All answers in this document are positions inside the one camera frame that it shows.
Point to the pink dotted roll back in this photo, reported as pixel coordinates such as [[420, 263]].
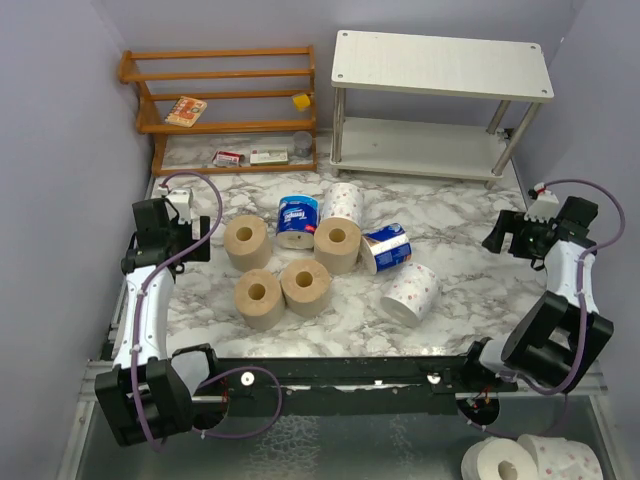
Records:
[[345, 201]]

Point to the brown paper roll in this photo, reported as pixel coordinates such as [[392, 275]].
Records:
[[247, 243], [336, 245], [306, 287], [259, 299]]

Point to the pink dotted roll front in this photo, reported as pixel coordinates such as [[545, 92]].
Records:
[[412, 294]]

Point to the brown paper roll front left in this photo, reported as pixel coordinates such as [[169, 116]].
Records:
[[259, 299]]

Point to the small grey cup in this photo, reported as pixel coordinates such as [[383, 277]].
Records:
[[302, 144]]

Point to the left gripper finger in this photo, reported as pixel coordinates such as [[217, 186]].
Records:
[[178, 265], [202, 247]]

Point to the white green flat box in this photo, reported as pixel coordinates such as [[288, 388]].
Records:
[[268, 156]]

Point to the pink dotted roll foreground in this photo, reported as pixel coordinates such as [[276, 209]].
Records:
[[562, 459]]

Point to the yellow cube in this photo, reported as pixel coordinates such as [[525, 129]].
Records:
[[301, 101]]

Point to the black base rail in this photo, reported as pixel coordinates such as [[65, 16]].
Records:
[[341, 386]]

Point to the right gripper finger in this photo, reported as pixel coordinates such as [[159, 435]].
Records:
[[520, 246], [508, 222]]

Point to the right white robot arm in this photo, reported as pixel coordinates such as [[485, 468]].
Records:
[[562, 335]]

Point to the brown paper roll back left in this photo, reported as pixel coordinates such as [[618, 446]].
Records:
[[247, 243]]

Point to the orange patterned booklet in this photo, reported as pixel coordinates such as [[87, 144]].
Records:
[[185, 112]]

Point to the brown paper roll front right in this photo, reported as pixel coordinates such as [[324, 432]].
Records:
[[306, 287]]

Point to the brown paper roll back right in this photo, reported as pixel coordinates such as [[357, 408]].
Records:
[[336, 245]]

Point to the blue Tempo roll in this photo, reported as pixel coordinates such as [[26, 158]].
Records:
[[298, 218]]

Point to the red white small box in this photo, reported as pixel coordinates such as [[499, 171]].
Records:
[[227, 159]]

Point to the pink dotted roll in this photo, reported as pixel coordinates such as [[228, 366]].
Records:
[[412, 294], [345, 201]]

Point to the plain white roll foreground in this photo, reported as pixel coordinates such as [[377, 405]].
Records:
[[499, 459]]

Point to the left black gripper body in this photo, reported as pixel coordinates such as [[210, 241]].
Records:
[[182, 233]]

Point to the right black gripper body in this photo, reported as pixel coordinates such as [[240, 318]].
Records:
[[533, 231]]

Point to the white two-tier shelf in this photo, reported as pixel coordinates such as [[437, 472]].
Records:
[[512, 73]]

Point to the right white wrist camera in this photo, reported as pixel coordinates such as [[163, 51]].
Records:
[[544, 206]]

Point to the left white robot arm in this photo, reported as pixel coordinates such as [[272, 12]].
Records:
[[147, 395]]

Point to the brown wooden rack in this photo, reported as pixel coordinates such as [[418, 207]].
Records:
[[150, 122]]

